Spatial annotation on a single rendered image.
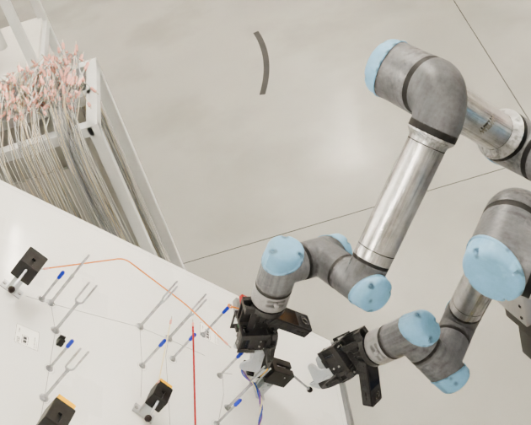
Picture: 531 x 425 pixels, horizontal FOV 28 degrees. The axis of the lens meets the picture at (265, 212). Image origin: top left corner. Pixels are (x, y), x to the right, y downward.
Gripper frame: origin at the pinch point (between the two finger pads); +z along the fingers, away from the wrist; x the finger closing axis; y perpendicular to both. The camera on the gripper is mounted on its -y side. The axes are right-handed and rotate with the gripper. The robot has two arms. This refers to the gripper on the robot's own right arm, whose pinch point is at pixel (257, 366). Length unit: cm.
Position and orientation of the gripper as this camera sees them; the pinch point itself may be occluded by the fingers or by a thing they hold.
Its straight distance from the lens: 228.0
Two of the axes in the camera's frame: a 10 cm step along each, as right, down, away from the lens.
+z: -2.2, 7.4, 6.3
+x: 2.3, 6.7, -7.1
